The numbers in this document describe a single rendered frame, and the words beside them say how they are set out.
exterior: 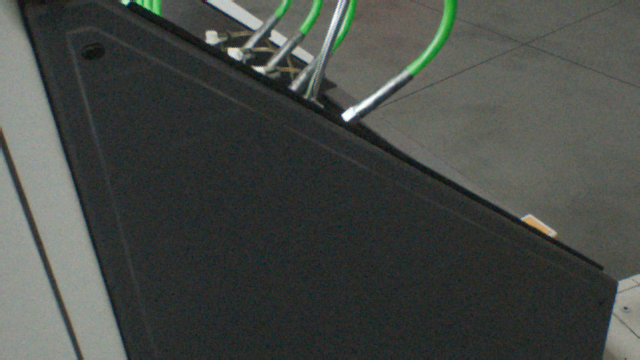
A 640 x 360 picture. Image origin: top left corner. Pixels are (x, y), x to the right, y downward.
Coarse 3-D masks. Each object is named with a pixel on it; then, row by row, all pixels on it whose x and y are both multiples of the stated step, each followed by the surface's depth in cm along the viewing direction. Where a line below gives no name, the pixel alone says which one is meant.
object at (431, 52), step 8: (128, 0) 77; (136, 0) 77; (448, 0) 82; (456, 0) 82; (448, 8) 83; (456, 8) 83; (448, 16) 83; (440, 24) 84; (448, 24) 84; (440, 32) 84; (448, 32) 84; (440, 40) 85; (432, 48) 85; (440, 48) 85; (424, 56) 86; (432, 56) 86; (416, 64) 86; (424, 64) 86; (416, 72) 86
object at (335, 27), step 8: (344, 0) 54; (344, 8) 54; (336, 16) 54; (344, 16) 55; (336, 24) 54; (328, 32) 55; (336, 32) 55; (328, 40) 55; (328, 48) 55; (320, 56) 56; (328, 56) 56; (320, 64) 56; (320, 72) 56; (312, 80) 56; (320, 80) 56; (312, 88) 56; (304, 96) 57; (312, 96) 57; (320, 104) 57
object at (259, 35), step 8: (288, 0) 115; (160, 8) 105; (280, 8) 116; (288, 8) 116; (160, 16) 106; (272, 16) 116; (280, 16) 116; (264, 24) 116; (272, 24) 116; (256, 32) 116; (264, 32) 116; (248, 40) 116; (256, 40) 116
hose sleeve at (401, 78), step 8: (400, 72) 87; (408, 72) 86; (392, 80) 87; (400, 80) 87; (408, 80) 87; (384, 88) 87; (392, 88) 87; (400, 88) 87; (368, 96) 88; (376, 96) 87; (384, 96) 87; (360, 104) 88; (368, 104) 88; (376, 104) 88; (360, 112) 88; (368, 112) 88
